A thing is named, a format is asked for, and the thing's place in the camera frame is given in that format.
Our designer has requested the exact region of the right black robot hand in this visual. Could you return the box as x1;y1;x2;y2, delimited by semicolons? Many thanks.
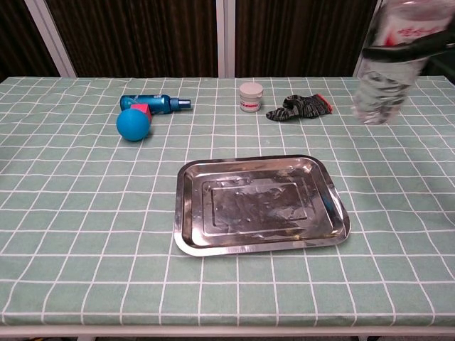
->
361;25;455;77

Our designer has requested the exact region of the transparent plastic water bottle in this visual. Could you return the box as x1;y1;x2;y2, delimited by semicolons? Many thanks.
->
350;0;454;126

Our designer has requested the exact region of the blue spray bottle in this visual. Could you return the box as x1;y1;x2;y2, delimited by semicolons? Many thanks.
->
119;94;193;115

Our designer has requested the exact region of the striped grey knit glove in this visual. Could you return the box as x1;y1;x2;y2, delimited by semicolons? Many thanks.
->
265;93;333;123

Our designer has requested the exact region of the small white lidded jar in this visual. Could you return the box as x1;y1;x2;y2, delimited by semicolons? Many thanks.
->
238;82;264;113

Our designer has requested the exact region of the stainless steel rectangular tray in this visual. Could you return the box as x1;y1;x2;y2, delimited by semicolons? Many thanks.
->
173;154;352;257

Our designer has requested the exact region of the pink cube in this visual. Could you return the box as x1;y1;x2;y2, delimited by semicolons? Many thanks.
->
130;103;152;123

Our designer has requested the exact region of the blue ball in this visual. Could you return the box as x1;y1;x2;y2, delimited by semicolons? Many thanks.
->
116;108;151;142

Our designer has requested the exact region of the green checkered tablecloth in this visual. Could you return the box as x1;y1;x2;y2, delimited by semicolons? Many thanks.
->
0;75;455;328

